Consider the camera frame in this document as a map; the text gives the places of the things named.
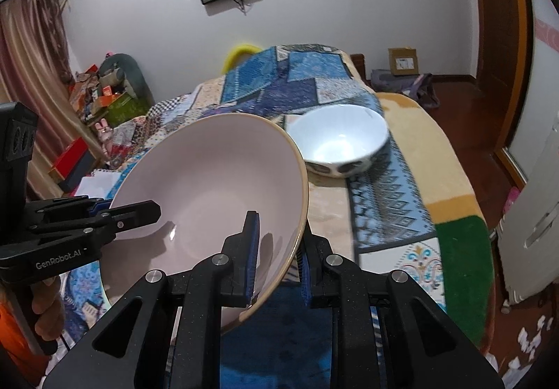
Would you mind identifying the patchwork quilt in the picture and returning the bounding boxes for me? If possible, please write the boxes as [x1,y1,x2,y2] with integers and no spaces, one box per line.
[57,44,446,389]

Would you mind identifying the green storage box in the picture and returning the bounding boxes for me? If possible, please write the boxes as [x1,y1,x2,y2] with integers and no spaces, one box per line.
[105,92,149,128]

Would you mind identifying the cardboard box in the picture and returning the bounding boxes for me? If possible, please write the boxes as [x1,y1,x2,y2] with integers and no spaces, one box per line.
[388,47,419,76]

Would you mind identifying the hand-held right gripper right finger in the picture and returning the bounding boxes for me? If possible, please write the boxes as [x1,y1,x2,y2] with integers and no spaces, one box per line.
[297,221,503,389]

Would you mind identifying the yellow foam arch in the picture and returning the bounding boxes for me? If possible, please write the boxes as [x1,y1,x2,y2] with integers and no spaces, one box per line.
[224,44,260,73]

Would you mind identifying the wooden door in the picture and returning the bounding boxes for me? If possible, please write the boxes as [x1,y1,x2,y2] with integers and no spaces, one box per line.
[463,0,531,189]

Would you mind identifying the person's left hand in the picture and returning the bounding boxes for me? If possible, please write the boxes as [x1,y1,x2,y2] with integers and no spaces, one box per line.
[31,276,66,348]

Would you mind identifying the white bowl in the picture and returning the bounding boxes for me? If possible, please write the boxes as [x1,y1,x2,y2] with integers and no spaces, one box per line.
[285,105,389,179]

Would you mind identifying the white door with stickers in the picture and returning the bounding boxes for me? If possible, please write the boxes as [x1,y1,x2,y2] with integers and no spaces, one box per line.
[498,0,559,302]

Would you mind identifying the striped pink curtain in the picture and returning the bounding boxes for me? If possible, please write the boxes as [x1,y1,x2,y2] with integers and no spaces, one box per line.
[0,0,110,198]

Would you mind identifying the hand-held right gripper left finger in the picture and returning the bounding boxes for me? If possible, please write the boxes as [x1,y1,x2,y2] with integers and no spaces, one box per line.
[44,210,263,389]

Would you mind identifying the dark blue box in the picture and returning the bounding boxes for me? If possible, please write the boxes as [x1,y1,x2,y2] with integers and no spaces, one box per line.
[57,153,96,193]

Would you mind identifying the red box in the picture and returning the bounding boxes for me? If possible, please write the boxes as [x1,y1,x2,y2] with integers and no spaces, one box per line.
[48,138,94,182]

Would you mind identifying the purple bag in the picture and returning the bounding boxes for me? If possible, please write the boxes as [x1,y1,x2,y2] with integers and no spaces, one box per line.
[370,69,440,110]

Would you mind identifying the white paper sheet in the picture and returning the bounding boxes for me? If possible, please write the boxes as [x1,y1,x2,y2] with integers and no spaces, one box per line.
[72,168,121,200]

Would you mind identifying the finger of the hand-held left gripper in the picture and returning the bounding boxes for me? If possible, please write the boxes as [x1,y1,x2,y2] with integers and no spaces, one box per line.
[24,196,112,235]
[30,200,162,242]

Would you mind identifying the pink bunny toy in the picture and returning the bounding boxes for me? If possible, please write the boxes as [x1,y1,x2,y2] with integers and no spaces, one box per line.
[96,118,115,145]

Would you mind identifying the grey plush toy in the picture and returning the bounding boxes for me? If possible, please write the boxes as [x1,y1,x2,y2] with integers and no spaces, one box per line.
[98,53,153,106]

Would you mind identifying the white paper scraps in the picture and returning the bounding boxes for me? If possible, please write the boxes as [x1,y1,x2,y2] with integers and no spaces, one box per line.
[515,315,552,364]

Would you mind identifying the pink bowl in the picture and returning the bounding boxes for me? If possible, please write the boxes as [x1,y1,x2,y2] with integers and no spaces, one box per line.
[102,113,310,335]

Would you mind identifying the pile of boxes and toys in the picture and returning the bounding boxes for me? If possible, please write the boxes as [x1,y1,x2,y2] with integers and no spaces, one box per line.
[67,64,127,119]

